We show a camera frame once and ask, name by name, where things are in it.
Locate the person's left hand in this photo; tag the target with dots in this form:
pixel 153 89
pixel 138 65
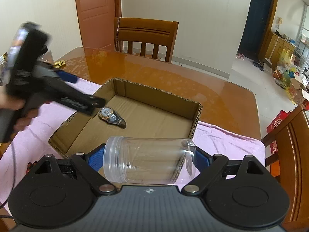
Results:
pixel 25 119

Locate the gold ornament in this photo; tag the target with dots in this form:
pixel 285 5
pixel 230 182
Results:
pixel 59 64

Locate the brown wooden door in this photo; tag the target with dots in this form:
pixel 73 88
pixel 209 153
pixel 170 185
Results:
pixel 96 9

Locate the open cardboard carton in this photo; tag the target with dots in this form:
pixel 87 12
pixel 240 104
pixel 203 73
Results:
pixel 298 89

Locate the clear plastic jar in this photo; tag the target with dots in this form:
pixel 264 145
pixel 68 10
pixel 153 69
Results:
pixel 144 159

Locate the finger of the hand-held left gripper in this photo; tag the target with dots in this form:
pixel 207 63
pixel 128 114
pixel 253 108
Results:
pixel 79 101
pixel 68 77

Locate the wooden chair back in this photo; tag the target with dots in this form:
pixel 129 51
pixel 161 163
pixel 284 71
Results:
pixel 147 32

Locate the cardboard box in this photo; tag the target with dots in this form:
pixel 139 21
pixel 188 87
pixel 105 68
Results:
pixel 149 116

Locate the wall intercom phone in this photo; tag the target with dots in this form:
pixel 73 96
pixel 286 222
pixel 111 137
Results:
pixel 280 23

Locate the wooden chair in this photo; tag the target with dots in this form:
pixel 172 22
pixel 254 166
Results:
pixel 147 32
pixel 292 149

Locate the pink slippers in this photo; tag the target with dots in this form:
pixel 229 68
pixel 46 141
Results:
pixel 239 56

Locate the correction tape dispenser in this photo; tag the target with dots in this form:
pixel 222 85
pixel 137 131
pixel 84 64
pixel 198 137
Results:
pixel 111 117

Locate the pink cloth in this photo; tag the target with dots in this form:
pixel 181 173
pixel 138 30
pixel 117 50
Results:
pixel 217 140

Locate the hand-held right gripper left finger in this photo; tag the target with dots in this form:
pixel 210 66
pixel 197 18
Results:
pixel 96 159

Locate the dark slippers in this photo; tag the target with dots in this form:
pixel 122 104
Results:
pixel 258 65

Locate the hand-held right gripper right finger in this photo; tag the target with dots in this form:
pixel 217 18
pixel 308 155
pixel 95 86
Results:
pixel 201 160

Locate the yellow plastic bag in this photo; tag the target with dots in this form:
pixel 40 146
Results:
pixel 284 56

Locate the red gift box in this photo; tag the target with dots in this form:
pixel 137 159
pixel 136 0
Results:
pixel 277 125

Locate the dark entrance door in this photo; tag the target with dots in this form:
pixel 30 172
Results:
pixel 256 21

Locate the wooden cabinet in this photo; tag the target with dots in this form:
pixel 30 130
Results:
pixel 277 47

